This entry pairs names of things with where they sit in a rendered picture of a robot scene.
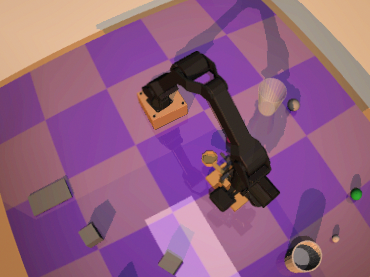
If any wooden toy catapult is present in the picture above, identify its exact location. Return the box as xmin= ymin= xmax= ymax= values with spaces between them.
xmin=202 ymin=151 xmax=249 ymax=212

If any small tan ball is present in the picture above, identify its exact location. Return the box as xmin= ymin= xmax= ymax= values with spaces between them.
xmin=332 ymin=234 xmax=340 ymax=243
xmin=287 ymin=99 xmax=300 ymax=111

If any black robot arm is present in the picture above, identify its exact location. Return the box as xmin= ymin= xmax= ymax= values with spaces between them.
xmin=142 ymin=51 xmax=280 ymax=208

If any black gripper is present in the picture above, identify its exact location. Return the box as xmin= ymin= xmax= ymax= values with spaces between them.
xmin=209 ymin=170 xmax=247 ymax=212

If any green ball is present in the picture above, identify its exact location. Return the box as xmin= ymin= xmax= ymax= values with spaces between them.
xmin=351 ymin=188 xmax=362 ymax=200

